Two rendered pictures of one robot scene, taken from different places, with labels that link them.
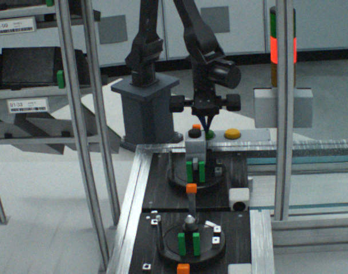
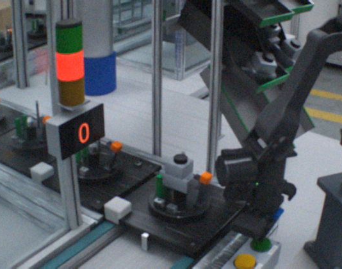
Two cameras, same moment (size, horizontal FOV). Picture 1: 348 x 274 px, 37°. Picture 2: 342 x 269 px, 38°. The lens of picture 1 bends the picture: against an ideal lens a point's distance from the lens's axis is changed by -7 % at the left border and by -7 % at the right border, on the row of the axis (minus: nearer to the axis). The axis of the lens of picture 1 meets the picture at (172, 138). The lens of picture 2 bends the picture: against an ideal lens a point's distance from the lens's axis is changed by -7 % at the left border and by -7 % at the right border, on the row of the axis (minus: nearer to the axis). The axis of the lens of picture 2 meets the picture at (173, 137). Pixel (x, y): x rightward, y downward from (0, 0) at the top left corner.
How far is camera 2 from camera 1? 179 cm
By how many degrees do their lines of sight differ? 97
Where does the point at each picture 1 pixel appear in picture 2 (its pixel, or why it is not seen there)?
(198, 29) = (272, 106)
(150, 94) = (321, 182)
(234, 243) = not seen: hidden behind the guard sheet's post
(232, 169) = (169, 228)
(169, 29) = not seen: outside the picture
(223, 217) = (107, 195)
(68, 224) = not seen: hidden behind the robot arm
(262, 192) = (139, 260)
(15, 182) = (317, 165)
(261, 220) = (86, 218)
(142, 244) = (123, 155)
